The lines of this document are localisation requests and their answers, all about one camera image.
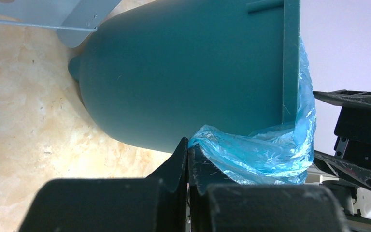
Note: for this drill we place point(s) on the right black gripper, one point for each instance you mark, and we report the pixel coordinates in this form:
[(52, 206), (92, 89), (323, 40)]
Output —
[(353, 131)]

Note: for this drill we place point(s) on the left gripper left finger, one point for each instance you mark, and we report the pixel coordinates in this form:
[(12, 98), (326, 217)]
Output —
[(156, 203)]

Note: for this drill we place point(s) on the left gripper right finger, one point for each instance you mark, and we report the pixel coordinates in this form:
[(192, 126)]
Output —
[(219, 204)]

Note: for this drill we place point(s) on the blue plastic trash bag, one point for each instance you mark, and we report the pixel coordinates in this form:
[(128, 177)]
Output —
[(275, 155)]

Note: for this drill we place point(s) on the teal plastic trash bin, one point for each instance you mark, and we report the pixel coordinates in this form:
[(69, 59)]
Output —
[(159, 72)]

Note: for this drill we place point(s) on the light blue perforated stool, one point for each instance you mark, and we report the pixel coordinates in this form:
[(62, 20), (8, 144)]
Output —
[(73, 20)]

